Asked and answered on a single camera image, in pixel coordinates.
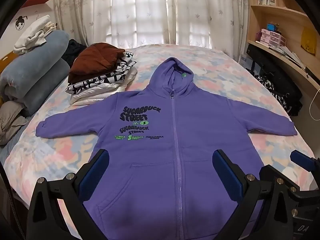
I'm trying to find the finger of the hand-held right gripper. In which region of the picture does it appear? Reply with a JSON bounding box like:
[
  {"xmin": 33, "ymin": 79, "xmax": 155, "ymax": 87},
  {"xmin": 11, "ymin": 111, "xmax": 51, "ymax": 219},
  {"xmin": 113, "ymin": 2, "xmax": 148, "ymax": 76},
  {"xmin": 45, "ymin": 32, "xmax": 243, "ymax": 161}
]
[
  {"xmin": 290, "ymin": 150, "xmax": 320, "ymax": 174},
  {"xmin": 259, "ymin": 166, "xmax": 299, "ymax": 195}
]

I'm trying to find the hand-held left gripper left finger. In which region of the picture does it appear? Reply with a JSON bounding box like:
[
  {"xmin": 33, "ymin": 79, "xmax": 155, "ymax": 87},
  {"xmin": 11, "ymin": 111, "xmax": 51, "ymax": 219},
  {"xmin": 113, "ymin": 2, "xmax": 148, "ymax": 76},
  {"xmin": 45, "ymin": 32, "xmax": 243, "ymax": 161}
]
[{"xmin": 26, "ymin": 149, "xmax": 110, "ymax": 240}]

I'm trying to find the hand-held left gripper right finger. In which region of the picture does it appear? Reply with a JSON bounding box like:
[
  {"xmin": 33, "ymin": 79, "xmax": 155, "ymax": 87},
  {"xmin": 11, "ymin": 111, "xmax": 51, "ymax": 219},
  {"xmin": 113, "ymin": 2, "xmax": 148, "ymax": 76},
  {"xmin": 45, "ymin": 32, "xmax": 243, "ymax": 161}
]
[{"xmin": 212, "ymin": 149, "xmax": 297, "ymax": 240}]

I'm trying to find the purple zip hoodie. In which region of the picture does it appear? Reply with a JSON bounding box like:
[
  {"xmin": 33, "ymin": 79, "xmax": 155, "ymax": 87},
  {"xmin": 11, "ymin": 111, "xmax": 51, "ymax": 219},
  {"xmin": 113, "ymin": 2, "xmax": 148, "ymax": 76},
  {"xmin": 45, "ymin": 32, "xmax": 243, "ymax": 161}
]
[{"xmin": 36, "ymin": 57, "xmax": 298, "ymax": 240}]

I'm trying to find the pile of white clothes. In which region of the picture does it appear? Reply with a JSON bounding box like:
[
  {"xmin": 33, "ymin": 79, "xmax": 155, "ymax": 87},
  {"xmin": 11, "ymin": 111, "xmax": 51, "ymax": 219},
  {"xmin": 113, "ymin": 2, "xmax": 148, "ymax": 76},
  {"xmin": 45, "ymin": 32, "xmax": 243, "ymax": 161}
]
[{"xmin": 13, "ymin": 14, "xmax": 58, "ymax": 54}]

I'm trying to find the black white patterned cloth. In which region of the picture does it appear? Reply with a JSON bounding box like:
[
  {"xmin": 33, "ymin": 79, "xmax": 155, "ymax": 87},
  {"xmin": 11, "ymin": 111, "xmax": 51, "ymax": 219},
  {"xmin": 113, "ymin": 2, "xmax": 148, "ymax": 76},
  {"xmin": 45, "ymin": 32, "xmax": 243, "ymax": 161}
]
[{"xmin": 255, "ymin": 75, "xmax": 292, "ymax": 113}]

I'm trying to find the black case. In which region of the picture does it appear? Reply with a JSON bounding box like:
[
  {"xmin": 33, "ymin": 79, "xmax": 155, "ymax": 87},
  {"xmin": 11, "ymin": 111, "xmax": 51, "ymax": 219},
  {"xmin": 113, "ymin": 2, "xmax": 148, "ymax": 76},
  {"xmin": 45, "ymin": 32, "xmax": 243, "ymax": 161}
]
[{"xmin": 246, "ymin": 44, "xmax": 303, "ymax": 117}]

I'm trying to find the black flat device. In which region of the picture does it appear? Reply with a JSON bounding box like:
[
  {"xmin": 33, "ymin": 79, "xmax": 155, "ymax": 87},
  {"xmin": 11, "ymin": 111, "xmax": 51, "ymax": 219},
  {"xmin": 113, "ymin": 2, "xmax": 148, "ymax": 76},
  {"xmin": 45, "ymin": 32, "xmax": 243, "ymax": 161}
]
[{"xmin": 305, "ymin": 66, "xmax": 320, "ymax": 85}]

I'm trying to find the black white patterned folded garment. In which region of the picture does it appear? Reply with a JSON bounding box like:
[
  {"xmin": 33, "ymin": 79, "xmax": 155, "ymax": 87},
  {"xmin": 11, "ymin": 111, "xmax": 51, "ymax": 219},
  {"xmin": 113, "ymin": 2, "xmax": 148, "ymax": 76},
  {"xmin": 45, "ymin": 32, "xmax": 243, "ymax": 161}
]
[{"xmin": 65, "ymin": 51, "xmax": 137, "ymax": 95}]

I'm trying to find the grey crumpled cloth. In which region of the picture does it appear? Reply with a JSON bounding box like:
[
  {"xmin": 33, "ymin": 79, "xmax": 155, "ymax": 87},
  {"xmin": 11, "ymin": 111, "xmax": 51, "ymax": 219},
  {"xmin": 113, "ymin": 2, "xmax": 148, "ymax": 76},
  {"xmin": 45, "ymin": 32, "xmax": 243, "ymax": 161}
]
[{"xmin": 0, "ymin": 101, "xmax": 29, "ymax": 145}]

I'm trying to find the stack of papers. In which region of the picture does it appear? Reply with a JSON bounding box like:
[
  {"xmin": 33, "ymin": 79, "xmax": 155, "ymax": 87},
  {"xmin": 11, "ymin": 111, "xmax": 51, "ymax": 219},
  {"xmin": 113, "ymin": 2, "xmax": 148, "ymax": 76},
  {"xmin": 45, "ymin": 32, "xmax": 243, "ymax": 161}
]
[{"xmin": 269, "ymin": 45, "xmax": 307, "ymax": 70}]

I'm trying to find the white labelled box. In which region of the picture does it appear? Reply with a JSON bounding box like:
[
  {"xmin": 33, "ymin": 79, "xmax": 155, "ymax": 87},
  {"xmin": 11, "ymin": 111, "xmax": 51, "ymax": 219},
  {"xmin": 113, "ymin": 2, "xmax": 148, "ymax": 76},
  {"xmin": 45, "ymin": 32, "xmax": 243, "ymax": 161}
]
[{"xmin": 239, "ymin": 54, "xmax": 254, "ymax": 72}]

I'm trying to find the brown folded garment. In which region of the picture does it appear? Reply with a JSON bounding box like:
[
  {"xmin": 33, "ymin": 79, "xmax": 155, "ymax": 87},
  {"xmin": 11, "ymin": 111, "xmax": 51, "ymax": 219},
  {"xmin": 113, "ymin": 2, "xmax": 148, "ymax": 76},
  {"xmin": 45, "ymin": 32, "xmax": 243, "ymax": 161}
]
[{"xmin": 68, "ymin": 42, "xmax": 125, "ymax": 83}]

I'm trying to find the pastel cat print blanket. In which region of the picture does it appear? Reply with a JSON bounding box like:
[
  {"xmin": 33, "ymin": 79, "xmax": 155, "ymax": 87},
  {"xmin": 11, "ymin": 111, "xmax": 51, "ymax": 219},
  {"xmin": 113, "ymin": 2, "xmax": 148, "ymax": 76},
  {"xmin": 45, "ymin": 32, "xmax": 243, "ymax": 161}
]
[{"xmin": 0, "ymin": 44, "xmax": 315, "ymax": 220}]

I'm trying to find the yellow cloth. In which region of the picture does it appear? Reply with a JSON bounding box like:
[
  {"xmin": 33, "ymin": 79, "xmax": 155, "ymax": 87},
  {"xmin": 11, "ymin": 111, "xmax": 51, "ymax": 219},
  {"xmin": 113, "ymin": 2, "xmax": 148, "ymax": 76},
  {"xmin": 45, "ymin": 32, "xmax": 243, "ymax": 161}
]
[{"xmin": 301, "ymin": 26, "xmax": 318, "ymax": 55}]

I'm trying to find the pink drawer organizer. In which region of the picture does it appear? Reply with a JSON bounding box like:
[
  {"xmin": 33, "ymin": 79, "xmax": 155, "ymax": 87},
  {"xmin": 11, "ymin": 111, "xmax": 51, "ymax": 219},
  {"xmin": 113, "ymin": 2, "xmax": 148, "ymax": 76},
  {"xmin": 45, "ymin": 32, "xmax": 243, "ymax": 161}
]
[{"xmin": 260, "ymin": 28, "xmax": 286, "ymax": 48}]

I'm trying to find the dark crumpled garment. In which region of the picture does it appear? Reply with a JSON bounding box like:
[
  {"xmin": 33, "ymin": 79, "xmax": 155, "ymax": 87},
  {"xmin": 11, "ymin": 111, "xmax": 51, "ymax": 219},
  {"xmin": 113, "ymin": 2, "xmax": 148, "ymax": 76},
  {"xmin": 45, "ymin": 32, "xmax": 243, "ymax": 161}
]
[{"xmin": 61, "ymin": 39, "xmax": 87, "ymax": 65}]

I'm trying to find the blue-grey rolled duvet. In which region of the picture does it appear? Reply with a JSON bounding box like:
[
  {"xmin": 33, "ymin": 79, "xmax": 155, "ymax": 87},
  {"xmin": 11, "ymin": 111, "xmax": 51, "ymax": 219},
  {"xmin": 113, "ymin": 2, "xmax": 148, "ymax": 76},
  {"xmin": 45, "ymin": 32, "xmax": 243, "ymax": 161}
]
[{"xmin": 0, "ymin": 30, "xmax": 71, "ymax": 117}]

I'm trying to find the wooden headboard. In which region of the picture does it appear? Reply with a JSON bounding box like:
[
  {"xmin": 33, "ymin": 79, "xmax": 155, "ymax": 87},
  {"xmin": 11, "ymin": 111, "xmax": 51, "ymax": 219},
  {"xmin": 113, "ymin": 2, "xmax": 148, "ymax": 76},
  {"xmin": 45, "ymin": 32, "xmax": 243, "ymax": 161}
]
[{"xmin": 0, "ymin": 50, "xmax": 15, "ymax": 73}]

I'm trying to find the wooden bookshelf desk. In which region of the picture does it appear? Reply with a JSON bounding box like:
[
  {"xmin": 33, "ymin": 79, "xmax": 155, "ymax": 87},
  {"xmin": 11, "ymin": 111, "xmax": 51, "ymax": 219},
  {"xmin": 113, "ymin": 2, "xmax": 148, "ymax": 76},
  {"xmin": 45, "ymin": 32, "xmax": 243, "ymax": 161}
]
[{"xmin": 246, "ymin": 0, "xmax": 320, "ymax": 93}]

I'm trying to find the white floral curtain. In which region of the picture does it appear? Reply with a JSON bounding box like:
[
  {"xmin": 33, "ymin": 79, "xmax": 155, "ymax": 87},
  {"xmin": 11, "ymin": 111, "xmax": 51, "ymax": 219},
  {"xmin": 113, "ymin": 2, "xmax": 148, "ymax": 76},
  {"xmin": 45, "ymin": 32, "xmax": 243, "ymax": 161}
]
[
  {"xmin": 52, "ymin": 0, "xmax": 174, "ymax": 53},
  {"xmin": 171, "ymin": 0, "xmax": 249, "ymax": 62}
]

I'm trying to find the white cable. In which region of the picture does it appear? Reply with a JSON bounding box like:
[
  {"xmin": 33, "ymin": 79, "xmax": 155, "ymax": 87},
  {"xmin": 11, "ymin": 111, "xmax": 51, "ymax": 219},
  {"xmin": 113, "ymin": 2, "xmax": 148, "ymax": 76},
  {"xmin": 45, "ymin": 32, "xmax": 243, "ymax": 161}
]
[{"xmin": 309, "ymin": 89, "xmax": 320, "ymax": 120}]

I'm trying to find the face wall sticker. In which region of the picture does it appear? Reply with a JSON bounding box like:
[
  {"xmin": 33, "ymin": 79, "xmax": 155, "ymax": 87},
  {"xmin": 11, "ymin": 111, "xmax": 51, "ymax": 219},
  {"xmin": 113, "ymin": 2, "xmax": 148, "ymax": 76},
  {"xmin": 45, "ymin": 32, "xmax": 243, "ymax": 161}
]
[{"xmin": 15, "ymin": 15, "xmax": 28, "ymax": 31}]

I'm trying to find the red wall shelf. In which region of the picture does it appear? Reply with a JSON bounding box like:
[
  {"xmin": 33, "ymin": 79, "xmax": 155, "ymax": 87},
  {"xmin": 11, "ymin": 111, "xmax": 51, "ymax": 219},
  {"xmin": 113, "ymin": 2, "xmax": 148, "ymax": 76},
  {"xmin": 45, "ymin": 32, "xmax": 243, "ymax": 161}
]
[{"xmin": 20, "ymin": 0, "xmax": 54, "ymax": 8}]

